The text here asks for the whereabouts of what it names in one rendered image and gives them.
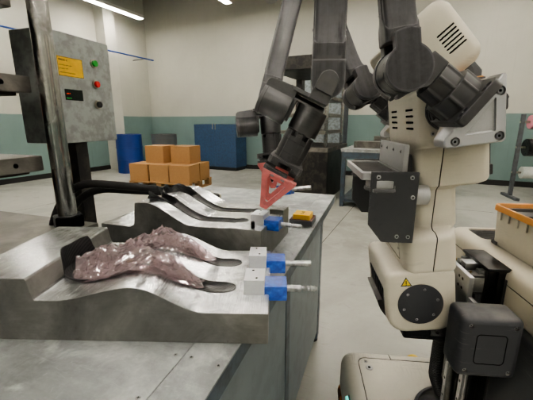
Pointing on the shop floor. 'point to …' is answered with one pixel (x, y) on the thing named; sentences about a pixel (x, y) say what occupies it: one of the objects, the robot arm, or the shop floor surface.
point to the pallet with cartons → (171, 166)
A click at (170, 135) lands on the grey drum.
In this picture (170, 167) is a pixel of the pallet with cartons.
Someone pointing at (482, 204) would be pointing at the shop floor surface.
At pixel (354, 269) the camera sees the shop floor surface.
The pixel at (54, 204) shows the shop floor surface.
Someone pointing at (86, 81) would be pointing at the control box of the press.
